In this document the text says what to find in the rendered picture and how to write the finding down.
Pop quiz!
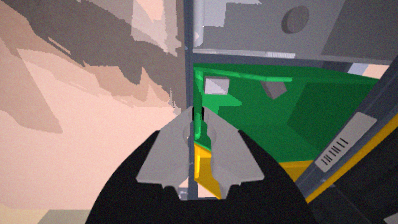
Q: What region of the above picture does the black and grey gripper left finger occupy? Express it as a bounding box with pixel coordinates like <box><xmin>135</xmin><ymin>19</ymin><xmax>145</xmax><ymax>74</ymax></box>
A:
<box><xmin>85</xmin><ymin>106</ymin><xmax>194</xmax><ymax>224</ymax></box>

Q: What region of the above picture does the grey metal block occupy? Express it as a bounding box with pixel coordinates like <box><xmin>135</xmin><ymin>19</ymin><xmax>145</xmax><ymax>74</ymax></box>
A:
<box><xmin>260</xmin><ymin>81</ymin><xmax>287</xmax><ymax>100</ymax></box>
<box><xmin>204</xmin><ymin>76</ymin><xmax>230</xmax><ymax>95</ymax></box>

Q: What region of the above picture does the yellow flat bar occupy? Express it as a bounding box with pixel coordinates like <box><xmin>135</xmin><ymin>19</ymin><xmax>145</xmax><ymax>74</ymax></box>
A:
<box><xmin>306</xmin><ymin>113</ymin><xmax>398</xmax><ymax>203</ymax></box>

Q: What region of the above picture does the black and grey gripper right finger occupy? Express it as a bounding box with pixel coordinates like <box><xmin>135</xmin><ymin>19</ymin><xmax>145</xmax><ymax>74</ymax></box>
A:
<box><xmin>202</xmin><ymin>106</ymin><xmax>318</xmax><ymax>224</ymax></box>

